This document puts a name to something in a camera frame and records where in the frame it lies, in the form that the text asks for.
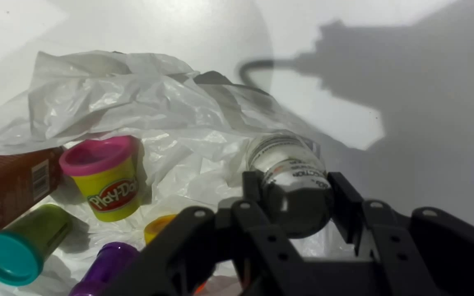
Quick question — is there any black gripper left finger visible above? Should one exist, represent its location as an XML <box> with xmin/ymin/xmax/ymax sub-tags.
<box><xmin>104</xmin><ymin>171</ymin><xmax>303</xmax><ymax>296</ymax></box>

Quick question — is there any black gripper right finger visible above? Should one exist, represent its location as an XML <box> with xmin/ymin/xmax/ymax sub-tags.
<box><xmin>328</xmin><ymin>172</ymin><xmax>474</xmax><ymax>296</ymax></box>

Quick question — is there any orange lid yellow tub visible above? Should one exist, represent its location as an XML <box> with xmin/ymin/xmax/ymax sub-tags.
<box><xmin>143</xmin><ymin>214</ymin><xmax>175</xmax><ymax>243</ymax></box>

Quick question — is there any white pill bottle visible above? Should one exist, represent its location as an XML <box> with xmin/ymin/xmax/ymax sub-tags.
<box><xmin>247</xmin><ymin>133</ymin><xmax>333</xmax><ymax>238</ymax></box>

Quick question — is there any purple play-doh tub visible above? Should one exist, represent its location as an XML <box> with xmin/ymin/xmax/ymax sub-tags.
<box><xmin>69</xmin><ymin>241</ymin><xmax>138</xmax><ymax>296</ymax></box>

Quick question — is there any pink lid yellow tub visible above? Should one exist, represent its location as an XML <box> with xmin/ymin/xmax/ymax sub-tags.
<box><xmin>59</xmin><ymin>135</ymin><xmax>142</xmax><ymax>222</ymax></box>

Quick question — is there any teal lid green tub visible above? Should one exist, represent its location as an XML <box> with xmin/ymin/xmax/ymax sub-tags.
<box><xmin>0</xmin><ymin>204</ymin><xmax>73</xmax><ymax>286</ymax></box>

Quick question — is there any brown jar orange lid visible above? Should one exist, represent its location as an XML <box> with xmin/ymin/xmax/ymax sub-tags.
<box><xmin>0</xmin><ymin>148</ymin><xmax>63</xmax><ymax>228</ymax></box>

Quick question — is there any white plastic bag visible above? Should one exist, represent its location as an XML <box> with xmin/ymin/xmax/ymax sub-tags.
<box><xmin>0</xmin><ymin>49</ymin><xmax>326</xmax><ymax>296</ymax></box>

